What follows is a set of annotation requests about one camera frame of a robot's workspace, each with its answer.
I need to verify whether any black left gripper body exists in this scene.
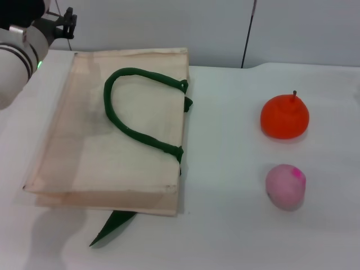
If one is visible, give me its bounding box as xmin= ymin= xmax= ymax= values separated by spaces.
xmin=29 ymin=11 xmax=67 ymax=39

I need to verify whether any beige handbag with green handles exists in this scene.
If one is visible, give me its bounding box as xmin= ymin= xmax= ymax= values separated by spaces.
xmin=22 ymin=47 xmax=195 ymax=248

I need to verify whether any orange toy fruit with stem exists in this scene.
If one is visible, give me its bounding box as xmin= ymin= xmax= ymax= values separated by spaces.
xmin=260 ymin=90 xmax=311 ymax=139

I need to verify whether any pink toy peach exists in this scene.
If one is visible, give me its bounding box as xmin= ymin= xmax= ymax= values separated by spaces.
xmin=265 ymin=164 xmax=307 ymax=212

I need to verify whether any thin dark background pole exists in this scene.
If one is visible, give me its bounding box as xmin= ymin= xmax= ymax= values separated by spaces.
xmin=241 ymin=0 xmax=257 ymax=69

